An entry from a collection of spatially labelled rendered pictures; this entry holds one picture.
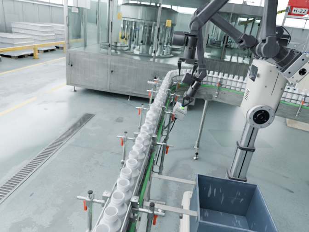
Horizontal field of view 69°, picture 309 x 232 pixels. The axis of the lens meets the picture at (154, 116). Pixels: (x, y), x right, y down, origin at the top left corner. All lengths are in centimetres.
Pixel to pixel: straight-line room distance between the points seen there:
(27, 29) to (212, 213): 966
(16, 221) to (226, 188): 173
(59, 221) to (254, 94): 182
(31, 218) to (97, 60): 339
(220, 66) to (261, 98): 511
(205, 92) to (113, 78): 246
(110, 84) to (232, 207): 399
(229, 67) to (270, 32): 536
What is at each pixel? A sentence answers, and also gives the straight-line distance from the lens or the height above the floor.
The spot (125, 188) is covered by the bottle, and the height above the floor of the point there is 115.
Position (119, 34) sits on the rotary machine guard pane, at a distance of 473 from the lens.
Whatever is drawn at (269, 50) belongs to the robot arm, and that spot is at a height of 158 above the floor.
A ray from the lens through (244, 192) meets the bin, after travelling 131.
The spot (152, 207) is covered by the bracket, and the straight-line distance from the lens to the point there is 77.
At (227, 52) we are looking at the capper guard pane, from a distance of 654.
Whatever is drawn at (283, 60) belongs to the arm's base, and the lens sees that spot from 129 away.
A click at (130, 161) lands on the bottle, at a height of 115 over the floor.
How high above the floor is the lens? 164
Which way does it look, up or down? 23 degrees down
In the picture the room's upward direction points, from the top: 7 degrees clockwise
